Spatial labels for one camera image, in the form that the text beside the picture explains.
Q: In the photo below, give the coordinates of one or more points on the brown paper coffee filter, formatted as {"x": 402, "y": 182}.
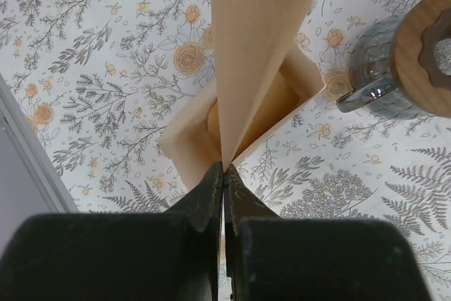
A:
{"x": 251, "y": 39}

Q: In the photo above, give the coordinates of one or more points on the grey glass carafe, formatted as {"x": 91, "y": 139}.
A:
{"x": 373, "y": 84}

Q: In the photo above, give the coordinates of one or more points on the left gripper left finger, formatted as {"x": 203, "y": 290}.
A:
{"x": 173, "y": 255}

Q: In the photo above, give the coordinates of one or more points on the floral patterned table mat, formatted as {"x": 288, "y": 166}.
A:
{"x": 99, "y": 80}

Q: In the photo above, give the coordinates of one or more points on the orange coffee filter box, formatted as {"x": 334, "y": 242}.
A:
{"x": 228, "y": 125}

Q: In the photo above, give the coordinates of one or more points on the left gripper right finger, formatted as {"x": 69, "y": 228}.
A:
{"x": 272, "y": 258}

